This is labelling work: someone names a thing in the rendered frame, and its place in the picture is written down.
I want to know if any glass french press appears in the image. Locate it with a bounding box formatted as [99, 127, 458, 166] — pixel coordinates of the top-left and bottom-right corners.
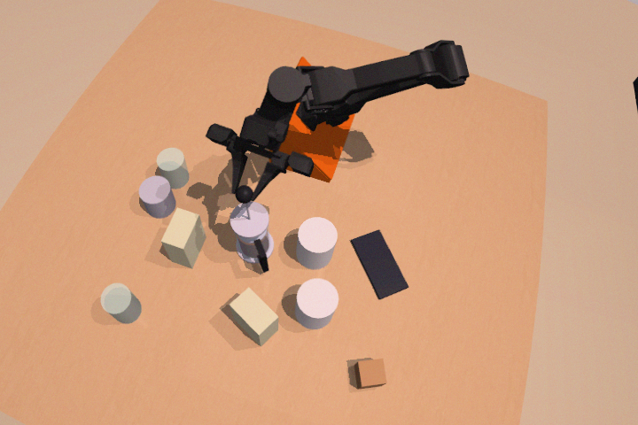
[230, 185, 274, 273]

